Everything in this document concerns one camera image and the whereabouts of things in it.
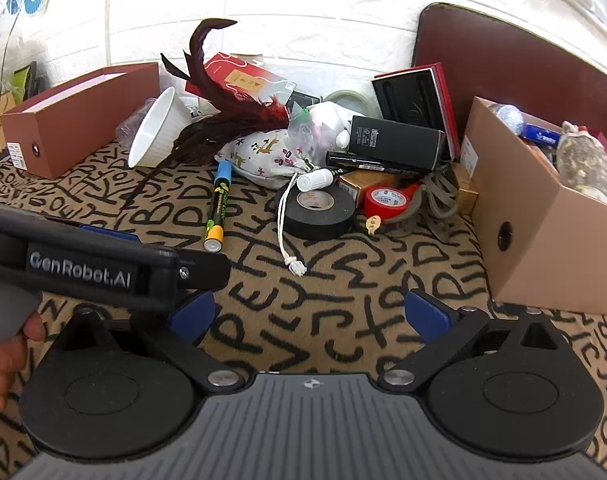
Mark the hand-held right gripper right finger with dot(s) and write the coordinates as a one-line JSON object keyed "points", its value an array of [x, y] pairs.
{"points": [[428, 315]]}

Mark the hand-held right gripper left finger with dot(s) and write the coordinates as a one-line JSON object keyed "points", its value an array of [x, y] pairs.
{"points": [[193, 315]]}

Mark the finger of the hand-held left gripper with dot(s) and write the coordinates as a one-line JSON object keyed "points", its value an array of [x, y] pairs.
{"points": [[111, 234], [206, 270]]}

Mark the tan cardboard box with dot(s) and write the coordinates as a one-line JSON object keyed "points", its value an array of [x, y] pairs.
{"points": [[533, 250]]}

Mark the blue medicine box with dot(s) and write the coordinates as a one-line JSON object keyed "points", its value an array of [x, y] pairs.
{"points": [[542, 136]]}

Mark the person's left hand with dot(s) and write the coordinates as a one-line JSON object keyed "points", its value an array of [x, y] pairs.
{"points": [[3, 365]]}

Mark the letter print mat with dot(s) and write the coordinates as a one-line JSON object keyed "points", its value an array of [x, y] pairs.
{"points": [[303, 280]]}

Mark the small wooden charm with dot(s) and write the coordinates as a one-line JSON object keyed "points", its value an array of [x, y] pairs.
{"points": [[374, 225]]}

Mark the clear plastic bottle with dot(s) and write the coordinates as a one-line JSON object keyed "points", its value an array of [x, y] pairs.
{"points": [[131, 127]]}

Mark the dark brown storage box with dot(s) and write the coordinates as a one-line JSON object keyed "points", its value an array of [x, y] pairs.
{"points": [[83, 120]]}

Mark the white ceramic bowl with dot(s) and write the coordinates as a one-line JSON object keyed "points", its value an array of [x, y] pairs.
{"points": [[158, 125]]}

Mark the red tape roll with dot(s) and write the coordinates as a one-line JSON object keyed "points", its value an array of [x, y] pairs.
{"points": [[388, 202]]}

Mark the black tape roll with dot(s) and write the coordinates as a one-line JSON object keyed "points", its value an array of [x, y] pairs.
{"points": [[316, 220]]}

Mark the small brown box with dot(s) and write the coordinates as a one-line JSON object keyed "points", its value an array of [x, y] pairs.
{"points": [[466, 185]]}

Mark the dark red feather toy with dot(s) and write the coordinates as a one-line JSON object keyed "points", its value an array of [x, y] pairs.
{"points": [[218, 130]]}

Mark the small white bottle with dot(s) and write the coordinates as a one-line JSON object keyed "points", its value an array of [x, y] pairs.
{"points": [[314, 179]]}

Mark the brown windowed box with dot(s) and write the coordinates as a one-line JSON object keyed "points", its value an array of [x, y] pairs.
{"points": [[368, 182]]}

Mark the flat black pen box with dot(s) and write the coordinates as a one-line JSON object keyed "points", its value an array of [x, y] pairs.
{"points": [[356, 161]]}

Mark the green packet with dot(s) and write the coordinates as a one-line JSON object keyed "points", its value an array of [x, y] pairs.
{"points": [[26, 80]]}

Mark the black rectangular box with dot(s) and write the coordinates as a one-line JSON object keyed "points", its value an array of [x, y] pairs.
{"points": [[393, 142]]}

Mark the red and gold gift box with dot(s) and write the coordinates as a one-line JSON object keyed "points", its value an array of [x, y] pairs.
{"points": [[233, 77]]}

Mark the white plush toy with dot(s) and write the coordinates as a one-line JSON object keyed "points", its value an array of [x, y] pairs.
{"points": [[333, 120]]}

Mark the clear crumpled bottle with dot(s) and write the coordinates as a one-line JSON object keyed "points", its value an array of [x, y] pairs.
{"points": [[506, 116]]}

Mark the mesh bag of dried bits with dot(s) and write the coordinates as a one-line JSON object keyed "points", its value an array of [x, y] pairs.
{"points": [[583, 160]]}

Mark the pale green tape roll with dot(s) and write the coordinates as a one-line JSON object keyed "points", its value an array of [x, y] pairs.
{"points": [[346, 97]]}

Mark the black and red open case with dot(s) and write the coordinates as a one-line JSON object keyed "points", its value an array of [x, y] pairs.
{"points": [[413, 92]]}

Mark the dark brown board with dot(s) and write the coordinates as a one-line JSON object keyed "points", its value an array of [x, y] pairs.
{"points": [[508, 55]]}

